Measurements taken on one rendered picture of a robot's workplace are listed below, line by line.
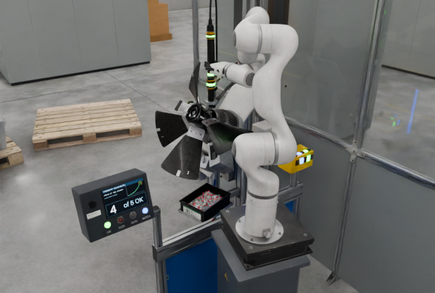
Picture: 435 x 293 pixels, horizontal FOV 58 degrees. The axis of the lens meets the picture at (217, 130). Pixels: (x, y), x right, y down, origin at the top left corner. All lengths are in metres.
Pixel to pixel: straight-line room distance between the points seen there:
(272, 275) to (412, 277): 1.12
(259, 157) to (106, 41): 6.44
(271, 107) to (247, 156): 0.19
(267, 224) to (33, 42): 6.21
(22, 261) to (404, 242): 2.53
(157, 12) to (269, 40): 8.89
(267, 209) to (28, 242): 2.31
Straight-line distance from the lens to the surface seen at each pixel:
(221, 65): 1.90
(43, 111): 5.58
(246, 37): 1.35
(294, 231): 1.65
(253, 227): 1.56
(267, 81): 1.36
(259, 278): 1.57
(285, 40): 1.38
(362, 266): 2.72
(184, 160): 2.13
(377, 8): 2.18
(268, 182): 1.44
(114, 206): 1.51
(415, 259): 2.45
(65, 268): 3.11
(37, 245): 3.38
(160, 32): 10.32
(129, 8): 7.73
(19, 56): 7.30
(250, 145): 1.36
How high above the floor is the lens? 2.02
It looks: 24 degrees down
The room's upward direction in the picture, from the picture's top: straight up
